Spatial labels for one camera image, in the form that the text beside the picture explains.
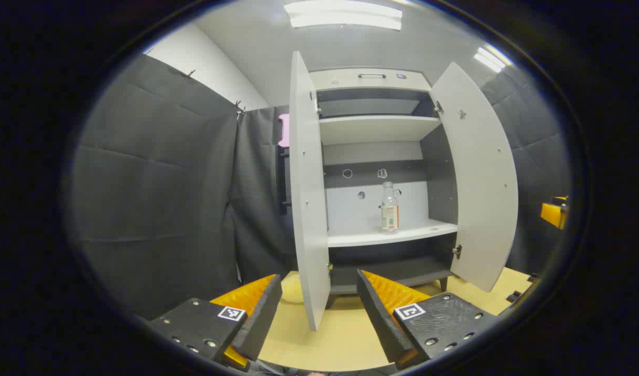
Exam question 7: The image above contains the black left door handle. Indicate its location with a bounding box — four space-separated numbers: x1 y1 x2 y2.
276 145 292 216

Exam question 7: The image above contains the black backdrop cloth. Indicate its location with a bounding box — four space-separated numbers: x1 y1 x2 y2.
68 52 573 320

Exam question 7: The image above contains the small ceiling light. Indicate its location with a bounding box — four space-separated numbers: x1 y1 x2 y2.
473 44 513 74

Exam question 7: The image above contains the round yellow coaster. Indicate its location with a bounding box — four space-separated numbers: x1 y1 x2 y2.
281 273 305 304

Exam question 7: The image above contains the grey cabinet door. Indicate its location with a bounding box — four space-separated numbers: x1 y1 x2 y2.
289 51 331 332
430 62 519 292

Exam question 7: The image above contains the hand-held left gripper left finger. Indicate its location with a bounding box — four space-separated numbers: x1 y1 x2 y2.
147 274 283 372

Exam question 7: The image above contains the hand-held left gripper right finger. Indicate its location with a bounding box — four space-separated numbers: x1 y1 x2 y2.
356 269 500 370

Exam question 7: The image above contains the large ceiling light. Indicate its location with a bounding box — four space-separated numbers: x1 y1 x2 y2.
284 0 403 31

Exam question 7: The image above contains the grey cabinet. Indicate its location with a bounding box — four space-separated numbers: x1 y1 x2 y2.
309 68 459 310

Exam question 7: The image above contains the clear plastic bottle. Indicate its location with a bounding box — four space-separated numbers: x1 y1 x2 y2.
380 181 400 234

